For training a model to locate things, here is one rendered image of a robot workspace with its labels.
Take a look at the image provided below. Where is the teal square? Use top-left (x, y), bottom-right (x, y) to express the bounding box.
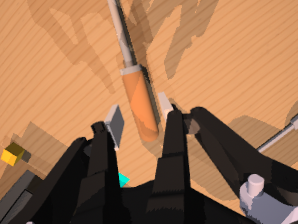
top-left (119, 173), bottom-right (130, 187)

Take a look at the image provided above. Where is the small yellow cube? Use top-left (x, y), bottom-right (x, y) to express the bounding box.
top-left (1, 142), bottom-right (25, 166)

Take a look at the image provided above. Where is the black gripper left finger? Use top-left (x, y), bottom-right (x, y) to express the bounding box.
top-left (8, 104), bottom-right (125, 224)

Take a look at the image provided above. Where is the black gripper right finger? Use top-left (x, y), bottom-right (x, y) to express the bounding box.
top-left (145, 92), bottom-right (298, 224)

